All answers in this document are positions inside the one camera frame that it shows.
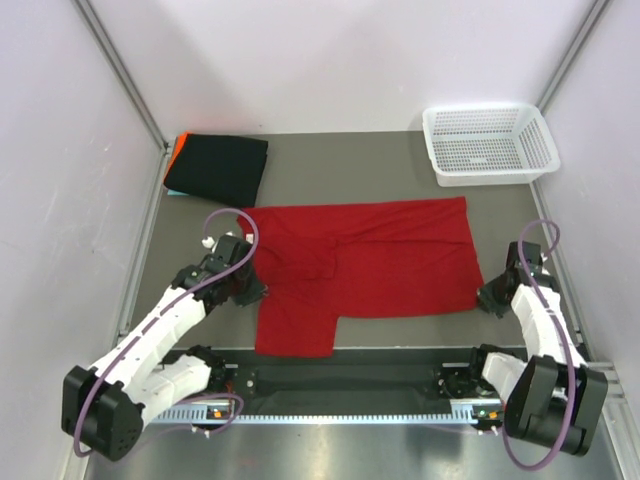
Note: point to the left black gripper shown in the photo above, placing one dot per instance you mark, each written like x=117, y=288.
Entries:
x=256, y=290

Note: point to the left aluminium frame post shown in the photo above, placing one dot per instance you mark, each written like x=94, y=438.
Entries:
x=99, y=33

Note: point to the aluminium frame post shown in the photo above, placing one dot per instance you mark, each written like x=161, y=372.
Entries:
x=578, y=40
x=99, y=33

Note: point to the red t shirt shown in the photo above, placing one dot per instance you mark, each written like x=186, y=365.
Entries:
x=365, y=261

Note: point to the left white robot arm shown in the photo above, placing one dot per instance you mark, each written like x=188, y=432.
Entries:
x=107, y=406

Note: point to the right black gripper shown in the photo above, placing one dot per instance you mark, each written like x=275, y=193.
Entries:
x=487, y=301

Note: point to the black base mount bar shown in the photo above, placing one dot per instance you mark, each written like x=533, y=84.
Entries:
x=349, y=381

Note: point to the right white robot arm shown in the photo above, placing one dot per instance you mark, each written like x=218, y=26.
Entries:
x=554, y=380

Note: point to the folded light blue t shirt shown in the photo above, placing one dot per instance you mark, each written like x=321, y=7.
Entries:
x=176, y=193

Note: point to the right aluminium frame post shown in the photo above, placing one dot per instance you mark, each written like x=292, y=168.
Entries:
x=578, y=40

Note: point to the white plastic basket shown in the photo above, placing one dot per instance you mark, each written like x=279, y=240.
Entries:
x=488, y=144

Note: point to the folded orange t shirt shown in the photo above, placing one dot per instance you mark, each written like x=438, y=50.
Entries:
x=178, y=145

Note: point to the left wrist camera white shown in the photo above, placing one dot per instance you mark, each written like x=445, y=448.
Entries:
x=209, y=242

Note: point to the folded black t shirt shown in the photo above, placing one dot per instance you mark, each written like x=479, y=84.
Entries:
x=223, y=168

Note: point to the grey slotted cable duct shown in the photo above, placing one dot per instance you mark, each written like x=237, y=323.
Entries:
x=456, y=412

